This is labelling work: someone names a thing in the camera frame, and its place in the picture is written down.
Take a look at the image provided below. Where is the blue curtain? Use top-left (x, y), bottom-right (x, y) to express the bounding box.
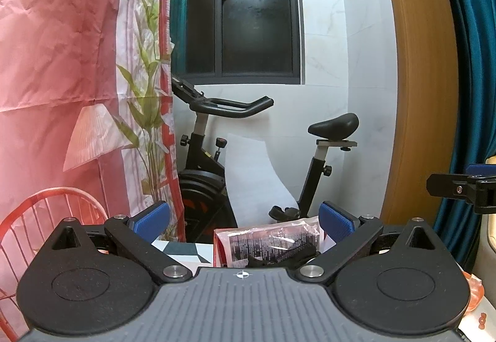
top-left (430, 0), bottom-right (496, 264)

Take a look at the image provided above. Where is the black exercise bike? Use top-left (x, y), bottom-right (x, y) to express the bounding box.
top-left (170, 77), bottom-right (359, 242)

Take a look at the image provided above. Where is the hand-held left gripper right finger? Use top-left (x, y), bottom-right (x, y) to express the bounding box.
top-left (298, 200), bottom-right (436, 281)

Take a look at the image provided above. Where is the red strawberry print cardboard box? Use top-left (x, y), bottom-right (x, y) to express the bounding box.
top-left (213, 221), bottom-right (338, 269)

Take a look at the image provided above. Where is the dark window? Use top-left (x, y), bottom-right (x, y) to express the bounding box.
top-left (170, 0), bottom-right (305, 86)

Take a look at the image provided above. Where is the printed table mat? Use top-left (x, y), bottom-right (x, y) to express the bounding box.
top-left (151, 241), bottom-right (215, 268)

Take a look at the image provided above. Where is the red printed wall backdrop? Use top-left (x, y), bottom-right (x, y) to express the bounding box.
top-left (0, 0), bottom-right (187, 342)

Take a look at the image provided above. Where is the clear plastic package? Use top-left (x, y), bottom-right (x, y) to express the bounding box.
top-left (217, 220), bottom-right (321, 269)

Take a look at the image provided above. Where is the dark fabric item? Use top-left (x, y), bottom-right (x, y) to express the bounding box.
top-left (246, 243), bottom-right (319, 269)

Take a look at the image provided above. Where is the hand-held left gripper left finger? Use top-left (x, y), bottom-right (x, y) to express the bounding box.
top-left (50, 200), bottom-right (192, 281)

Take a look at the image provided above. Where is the wooden door frame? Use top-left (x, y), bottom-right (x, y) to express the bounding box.
top-left (378, 0), bottom-right (460, 227)

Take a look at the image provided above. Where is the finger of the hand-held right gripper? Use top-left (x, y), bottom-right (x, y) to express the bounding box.
top-left (466, 164), bottom-right (496, 177)
top-left (426, 173), bottom-right (496, 215)

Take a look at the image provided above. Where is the orange plastic bag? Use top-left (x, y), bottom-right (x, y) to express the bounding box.
top-left (459, 266), bottom-right (486, 314)

